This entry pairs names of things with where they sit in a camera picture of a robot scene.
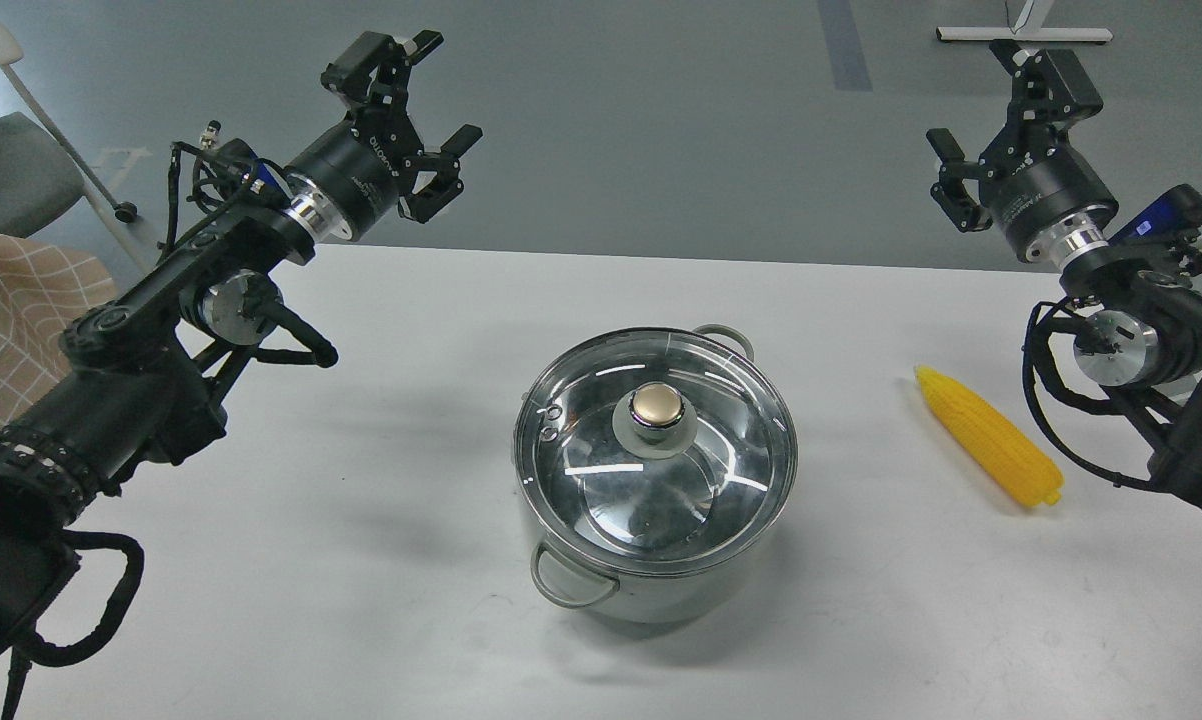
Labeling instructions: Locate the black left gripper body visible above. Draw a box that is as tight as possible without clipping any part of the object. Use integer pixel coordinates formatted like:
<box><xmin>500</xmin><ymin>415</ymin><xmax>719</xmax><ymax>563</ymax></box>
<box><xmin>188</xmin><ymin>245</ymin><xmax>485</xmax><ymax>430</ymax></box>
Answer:
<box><xmin>286</xmin><ymin>111</ymin><xmax>424</xmax><ymax>243</ymax></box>

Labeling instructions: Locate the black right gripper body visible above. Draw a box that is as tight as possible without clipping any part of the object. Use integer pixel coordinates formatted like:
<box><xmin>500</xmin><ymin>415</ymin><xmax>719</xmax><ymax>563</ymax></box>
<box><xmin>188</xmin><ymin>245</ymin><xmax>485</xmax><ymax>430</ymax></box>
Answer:
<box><xmin>981</xmin><ymin>135</ymin><xmax>1119</xmax><ymax>263</ymax></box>

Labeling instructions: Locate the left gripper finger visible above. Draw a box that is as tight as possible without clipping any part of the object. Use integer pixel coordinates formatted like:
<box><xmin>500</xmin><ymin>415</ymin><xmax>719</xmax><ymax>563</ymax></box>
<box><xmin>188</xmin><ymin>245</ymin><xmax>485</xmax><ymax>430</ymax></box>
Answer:
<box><xmin>321</xmin><ymin>29</ymin><xmax>444</xmax><ymax>136</ymax></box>
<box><xmin>395</xmin><ymin>124</ymin><xmax>484</xmax><ymax>224</ymax></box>

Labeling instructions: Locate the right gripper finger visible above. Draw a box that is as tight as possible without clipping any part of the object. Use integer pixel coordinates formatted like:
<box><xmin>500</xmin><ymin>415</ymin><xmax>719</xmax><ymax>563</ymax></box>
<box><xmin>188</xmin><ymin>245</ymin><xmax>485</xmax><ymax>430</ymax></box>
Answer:
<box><xmin>927</xmin><ymin>127</ymin><xmax>1007</xmax><ymax>233</ymax></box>
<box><xmin>989</xmin><ymin>38</ymin><xmax>1103</xmax><ymax>151</ymax></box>

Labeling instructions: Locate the yellow corn cob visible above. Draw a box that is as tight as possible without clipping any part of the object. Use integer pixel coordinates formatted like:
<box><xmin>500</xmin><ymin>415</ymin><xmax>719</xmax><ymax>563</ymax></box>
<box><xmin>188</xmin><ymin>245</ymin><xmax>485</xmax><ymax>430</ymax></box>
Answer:
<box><xmin>915</xmin><ymin>365</ymin><xmax>1064</xmax><ymax>508</ymax></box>

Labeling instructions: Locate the glass pot lid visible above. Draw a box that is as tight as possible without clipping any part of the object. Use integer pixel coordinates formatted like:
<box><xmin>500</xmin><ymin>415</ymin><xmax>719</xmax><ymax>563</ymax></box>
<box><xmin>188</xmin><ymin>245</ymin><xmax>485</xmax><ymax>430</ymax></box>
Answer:
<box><xmin>514</xmin><ymin>328</ymin><xmax>798</xmax><ymax>578</ymax></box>

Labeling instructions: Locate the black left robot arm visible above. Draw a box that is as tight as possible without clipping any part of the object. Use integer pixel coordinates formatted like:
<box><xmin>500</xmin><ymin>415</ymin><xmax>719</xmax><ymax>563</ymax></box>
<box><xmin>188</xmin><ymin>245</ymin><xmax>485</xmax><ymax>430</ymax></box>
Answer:
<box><xmin>0</xmin><ymin>29</ymin><xmax>482</xmax><ymax>719</ymax></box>

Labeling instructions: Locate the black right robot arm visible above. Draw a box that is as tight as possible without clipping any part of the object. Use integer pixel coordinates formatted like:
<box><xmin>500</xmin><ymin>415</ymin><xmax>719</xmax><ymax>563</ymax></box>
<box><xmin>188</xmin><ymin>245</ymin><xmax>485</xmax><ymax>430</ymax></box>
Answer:
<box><xmin>926</xmin><ymin>38</ymin><xmax>1202</xmax><ymax>511</ymax></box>

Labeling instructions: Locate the stainless steel pot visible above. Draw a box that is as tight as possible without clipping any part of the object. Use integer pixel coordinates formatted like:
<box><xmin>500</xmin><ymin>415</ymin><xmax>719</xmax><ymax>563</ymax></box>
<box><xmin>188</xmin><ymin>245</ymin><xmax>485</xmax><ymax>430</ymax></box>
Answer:
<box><xmin>512</xmin><ymin>323</ymin><xmax>799</xmax><ymax>625</ymax></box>

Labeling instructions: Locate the white desk leg base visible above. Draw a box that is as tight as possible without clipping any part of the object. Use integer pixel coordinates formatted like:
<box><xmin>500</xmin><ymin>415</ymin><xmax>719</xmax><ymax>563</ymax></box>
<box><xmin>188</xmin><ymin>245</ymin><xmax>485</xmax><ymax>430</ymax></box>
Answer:
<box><xmin>934</xmin><ymin>1</ymin><xmax>1114</xmax><ymax>44</ymax></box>

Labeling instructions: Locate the beige checkered cloth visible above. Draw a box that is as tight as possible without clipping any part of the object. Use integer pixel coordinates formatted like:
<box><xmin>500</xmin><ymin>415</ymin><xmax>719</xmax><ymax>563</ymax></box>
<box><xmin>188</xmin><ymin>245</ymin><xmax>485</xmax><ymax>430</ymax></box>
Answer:
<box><xmin>0</xmin><ymin>233</ymin><xmax>117</xmax><ymax>429</ymax></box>

